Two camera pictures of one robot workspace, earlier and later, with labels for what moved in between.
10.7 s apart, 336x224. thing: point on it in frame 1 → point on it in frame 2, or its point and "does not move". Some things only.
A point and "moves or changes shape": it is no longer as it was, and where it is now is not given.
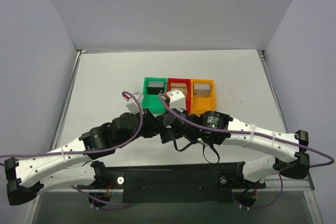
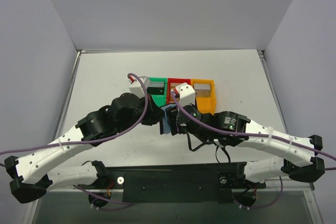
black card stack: (155, 88) does not move
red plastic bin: (183, 85) does not move
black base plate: (211, 184) does not move
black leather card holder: (166, 136) moves or changes shape
